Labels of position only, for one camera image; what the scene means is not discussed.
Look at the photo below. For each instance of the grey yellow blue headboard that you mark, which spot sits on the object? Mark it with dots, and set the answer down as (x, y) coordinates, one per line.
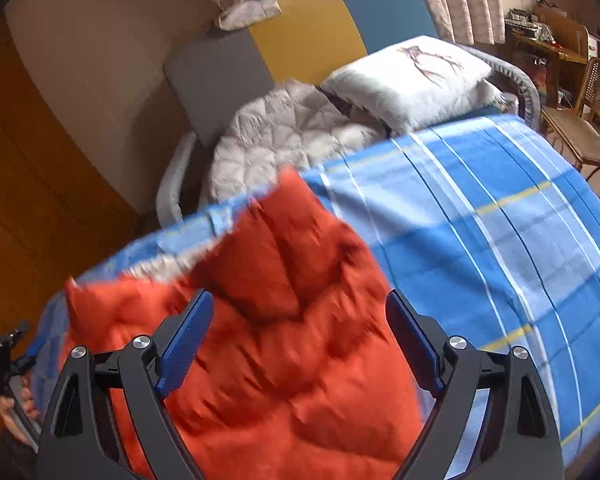
(305, 40)

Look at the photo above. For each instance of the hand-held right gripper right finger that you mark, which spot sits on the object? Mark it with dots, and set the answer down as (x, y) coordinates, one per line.
(415, 345)

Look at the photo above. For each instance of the person's left hand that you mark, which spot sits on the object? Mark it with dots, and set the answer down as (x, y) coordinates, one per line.
(30, 402)

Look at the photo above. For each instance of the bed with blue plaid sheet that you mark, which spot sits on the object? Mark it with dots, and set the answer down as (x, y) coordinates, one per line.
(480, 235)

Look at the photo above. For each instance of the orange puffer jacket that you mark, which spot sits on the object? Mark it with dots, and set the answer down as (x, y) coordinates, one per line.
(280, 360)

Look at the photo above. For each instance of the wooden wardrobe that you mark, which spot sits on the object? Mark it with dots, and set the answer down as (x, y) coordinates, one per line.
(40, 210)

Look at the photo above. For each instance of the small white cabinet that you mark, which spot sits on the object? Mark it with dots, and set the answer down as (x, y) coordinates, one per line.
(597, 47)

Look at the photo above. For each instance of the grey quilted garment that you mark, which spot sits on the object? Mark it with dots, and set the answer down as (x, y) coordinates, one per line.
(280, 135)

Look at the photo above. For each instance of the white bed rail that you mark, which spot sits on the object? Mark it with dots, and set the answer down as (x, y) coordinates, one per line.
(172, 185)

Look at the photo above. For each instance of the grey mesh bed rail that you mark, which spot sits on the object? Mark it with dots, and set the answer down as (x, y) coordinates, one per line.
(520, 85)

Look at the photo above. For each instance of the white printed pillow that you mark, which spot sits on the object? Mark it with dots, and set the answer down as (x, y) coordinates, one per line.
(410, 80)

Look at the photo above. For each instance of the rattan chair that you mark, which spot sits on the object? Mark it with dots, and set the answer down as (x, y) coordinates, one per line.
(570, 130)

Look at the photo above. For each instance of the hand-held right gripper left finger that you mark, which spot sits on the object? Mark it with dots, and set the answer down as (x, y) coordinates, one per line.
(185, 345)

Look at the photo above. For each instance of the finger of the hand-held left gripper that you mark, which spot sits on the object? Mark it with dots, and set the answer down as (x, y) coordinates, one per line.
(15, 335)
(32, 355)

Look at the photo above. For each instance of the wooden desk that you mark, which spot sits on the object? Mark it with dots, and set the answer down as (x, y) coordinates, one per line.
(555, 57)

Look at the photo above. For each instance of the pile of small trinkets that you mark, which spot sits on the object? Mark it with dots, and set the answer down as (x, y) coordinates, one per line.
(527, 25)

